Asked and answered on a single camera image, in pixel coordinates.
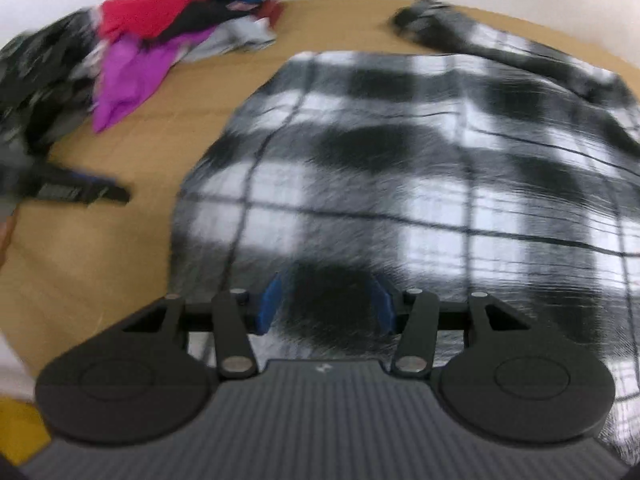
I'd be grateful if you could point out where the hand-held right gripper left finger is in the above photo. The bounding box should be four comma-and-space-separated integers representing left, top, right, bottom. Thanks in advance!
122, 272, 287, 380

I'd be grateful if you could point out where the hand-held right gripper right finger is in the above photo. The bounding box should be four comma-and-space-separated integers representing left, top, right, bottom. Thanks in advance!
369, 275, 533, 380

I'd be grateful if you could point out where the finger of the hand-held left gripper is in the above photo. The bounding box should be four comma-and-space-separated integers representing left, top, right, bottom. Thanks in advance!
46, 164, 119, 186
34, 180, 132, 207

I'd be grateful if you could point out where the black and white plaid shirt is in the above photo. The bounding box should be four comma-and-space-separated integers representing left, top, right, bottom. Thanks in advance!
170, 0, 640, 466

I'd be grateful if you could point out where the person's left hand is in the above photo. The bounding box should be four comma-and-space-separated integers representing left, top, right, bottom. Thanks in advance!
0, 216, 19, 267

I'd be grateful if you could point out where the dark grey patterned garment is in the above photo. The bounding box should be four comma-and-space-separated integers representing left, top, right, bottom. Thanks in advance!
0, 7, 108, 161

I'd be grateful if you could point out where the purple garment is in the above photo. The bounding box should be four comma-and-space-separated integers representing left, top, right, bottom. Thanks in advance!
91, 27, 217, 134

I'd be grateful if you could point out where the black garment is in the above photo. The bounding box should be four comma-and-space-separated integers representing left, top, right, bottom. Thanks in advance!
150, 0, 261, 41

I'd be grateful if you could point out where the light grey garment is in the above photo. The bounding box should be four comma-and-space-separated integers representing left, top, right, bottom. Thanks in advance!
190, 15, 278, 61

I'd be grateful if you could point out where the yellow cloth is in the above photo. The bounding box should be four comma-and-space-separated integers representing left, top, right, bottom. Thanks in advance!
0, 395, 52, 467

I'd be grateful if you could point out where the dark red garment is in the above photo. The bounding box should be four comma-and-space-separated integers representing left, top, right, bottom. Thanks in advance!
255, 0, 286, 28

